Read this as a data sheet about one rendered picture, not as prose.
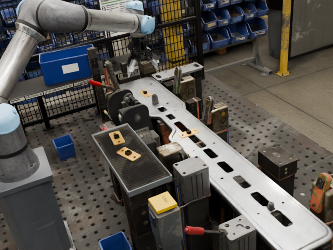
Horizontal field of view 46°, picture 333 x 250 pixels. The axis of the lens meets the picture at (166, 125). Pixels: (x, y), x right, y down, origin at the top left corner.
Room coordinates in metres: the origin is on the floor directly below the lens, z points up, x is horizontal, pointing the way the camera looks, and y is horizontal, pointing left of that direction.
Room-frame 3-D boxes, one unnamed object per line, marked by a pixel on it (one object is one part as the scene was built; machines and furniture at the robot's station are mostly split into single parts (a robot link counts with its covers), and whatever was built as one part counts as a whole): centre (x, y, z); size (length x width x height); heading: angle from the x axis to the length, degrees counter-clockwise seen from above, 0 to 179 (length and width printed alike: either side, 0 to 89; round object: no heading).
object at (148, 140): (1.23, 0.07, 0.90); 0.05 x 0.05 x 0.40; 22
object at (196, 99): (1.72, -0.14, 0.84); 0.11 x 0.08 x 0.29; 112
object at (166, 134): (1.57, -0.02, 0.84); 0.12 x 0.05 x 0.29; 112
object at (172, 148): (1.19, -0.01, 0.89); 0.13 x 0.11 x 0.38; 112
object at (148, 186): (1.06, 0.13, 1.16); 0.37 x 0.14 x 0.02; 22
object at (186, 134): (1.40, -0.09, 1.01); 0.08 x 0.04 x 0.01; 112
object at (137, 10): (1.80, 0.08, 1.41); 0.09 x 0.08 x 0.11; 136
